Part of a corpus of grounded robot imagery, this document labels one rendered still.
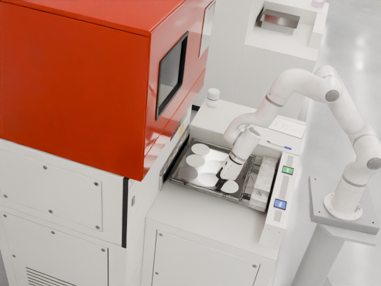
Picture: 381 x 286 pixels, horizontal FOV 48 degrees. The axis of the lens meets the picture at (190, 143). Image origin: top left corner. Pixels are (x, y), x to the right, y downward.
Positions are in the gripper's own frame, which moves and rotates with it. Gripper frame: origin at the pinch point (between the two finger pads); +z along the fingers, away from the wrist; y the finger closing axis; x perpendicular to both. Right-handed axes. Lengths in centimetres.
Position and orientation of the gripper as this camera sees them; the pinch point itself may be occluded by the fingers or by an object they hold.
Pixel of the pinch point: (219, 184)
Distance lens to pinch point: 208.1
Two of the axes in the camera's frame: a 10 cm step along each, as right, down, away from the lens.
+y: 7.6, 1.6, 6.3
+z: -4.8, 8.0, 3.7
